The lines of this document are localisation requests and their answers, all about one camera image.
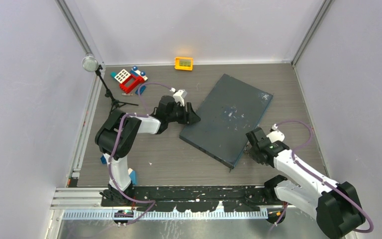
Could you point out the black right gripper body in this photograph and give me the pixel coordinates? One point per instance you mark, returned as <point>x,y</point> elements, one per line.
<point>253,153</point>

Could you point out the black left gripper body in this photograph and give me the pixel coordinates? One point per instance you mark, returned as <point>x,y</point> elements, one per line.
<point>179,115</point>

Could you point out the dark grey network switch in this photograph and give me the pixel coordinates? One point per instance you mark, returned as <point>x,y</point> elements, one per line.
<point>230,110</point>

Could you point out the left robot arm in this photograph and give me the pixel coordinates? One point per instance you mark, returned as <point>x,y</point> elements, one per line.
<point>117,135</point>

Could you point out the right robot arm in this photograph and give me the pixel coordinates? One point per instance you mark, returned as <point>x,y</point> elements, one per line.
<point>335,206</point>

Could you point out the small blue toy brick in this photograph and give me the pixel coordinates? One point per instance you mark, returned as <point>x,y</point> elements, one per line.
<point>140,90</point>

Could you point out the blue white toy brick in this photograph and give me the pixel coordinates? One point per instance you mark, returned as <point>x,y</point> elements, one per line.
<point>135,71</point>

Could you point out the white window toy brick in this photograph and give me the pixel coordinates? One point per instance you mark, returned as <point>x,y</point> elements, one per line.
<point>122,76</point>

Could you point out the blue white wedge block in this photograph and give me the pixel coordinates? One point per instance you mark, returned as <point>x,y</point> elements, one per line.
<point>132,176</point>

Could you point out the blue toy block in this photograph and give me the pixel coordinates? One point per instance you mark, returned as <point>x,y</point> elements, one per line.
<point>103,159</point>

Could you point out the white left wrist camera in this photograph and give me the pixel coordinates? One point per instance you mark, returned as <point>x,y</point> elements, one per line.
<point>179,96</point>

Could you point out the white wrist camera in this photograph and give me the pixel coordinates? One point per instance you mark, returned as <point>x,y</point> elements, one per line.
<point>179,96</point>
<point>275,134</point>

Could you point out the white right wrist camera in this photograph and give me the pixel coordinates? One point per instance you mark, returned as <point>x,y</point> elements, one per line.
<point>275,134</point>

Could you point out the red toy brick frame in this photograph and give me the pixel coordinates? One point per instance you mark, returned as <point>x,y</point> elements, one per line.
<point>128,84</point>

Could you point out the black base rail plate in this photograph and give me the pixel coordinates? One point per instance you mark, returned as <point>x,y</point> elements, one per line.
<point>193,198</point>

